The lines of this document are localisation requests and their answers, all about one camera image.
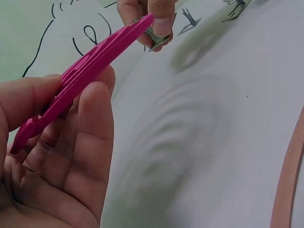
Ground person's right hand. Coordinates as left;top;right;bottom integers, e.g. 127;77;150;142
116;0;178;53

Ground person's left hand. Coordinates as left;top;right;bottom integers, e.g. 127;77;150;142
0;64;116;228

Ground small green metallic clip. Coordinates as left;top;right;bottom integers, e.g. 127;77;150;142
221;0;252;23
133;13;178;52

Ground pink ridged piece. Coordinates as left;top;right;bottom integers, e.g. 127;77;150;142
9;13;155;156

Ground small grey metallic clip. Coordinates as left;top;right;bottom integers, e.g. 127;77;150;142
177;8;202;37

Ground light brown curved strip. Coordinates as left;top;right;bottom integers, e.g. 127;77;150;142
270;104;304;228

